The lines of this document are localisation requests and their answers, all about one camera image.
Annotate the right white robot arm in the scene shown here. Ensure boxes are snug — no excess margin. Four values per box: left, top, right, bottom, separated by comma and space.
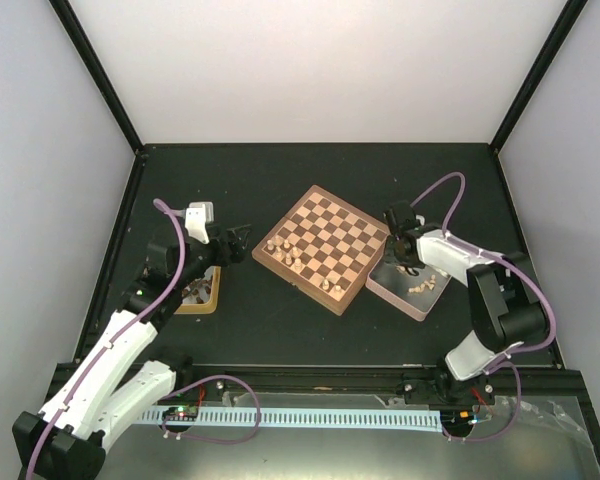
366, 202, 556, 405

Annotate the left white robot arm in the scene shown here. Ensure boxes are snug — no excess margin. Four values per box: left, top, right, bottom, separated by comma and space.
12, 222, 251, 479

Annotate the pile of light chess pieces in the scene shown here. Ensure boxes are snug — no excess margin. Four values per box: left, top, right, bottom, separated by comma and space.
397, 266, 437, 295

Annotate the pile of dark chess pieces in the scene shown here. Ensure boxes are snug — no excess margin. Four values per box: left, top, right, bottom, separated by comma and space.
183, 279, 212, 305

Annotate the left control circuit board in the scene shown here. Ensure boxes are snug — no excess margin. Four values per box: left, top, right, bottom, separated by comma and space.
162, 406, 198, 422

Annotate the control circuit board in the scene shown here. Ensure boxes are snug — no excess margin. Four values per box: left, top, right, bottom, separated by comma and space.
162, 406, 198, 422
440, 410, 493, 426

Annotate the right control circuit board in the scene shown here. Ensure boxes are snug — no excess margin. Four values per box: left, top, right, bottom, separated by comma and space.
440, 410, 493, 426

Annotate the pink plastic basket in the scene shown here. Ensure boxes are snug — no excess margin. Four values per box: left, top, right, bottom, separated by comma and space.
366, 260, 451, 322

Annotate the yellow plastic tray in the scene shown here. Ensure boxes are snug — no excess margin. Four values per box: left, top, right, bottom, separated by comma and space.
175, 266, 221, 315

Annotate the wooden chessboard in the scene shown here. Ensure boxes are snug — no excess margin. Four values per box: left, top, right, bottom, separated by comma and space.
252, 185, 389, 316

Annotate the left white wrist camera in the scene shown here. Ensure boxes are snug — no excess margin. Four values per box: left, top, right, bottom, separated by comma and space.
184, 201, 214, 244

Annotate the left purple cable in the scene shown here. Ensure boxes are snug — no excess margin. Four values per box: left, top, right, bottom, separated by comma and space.
24, 198, 187, 480

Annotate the purple cable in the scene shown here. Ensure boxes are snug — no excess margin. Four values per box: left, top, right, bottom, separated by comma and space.
24, 198, 187, 480
409, 172, 559, 444

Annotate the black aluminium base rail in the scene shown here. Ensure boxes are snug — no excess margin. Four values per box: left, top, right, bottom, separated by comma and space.
54, 363, 589, 406

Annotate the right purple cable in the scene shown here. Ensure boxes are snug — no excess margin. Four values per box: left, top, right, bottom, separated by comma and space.
409, 172, 559, 444

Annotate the white slotted cable duct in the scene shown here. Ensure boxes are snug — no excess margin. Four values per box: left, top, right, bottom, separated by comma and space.
135, 406, 442, 433

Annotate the left black frame post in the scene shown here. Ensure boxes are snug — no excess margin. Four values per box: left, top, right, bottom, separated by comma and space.
49, 0, 144, 153

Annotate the black frame post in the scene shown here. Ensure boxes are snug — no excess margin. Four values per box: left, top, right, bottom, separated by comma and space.
49, 0, 144, 153
490, 0, 588, 153

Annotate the right black frame post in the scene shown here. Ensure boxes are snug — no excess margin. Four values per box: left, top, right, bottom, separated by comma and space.
490, 0, 588, 153

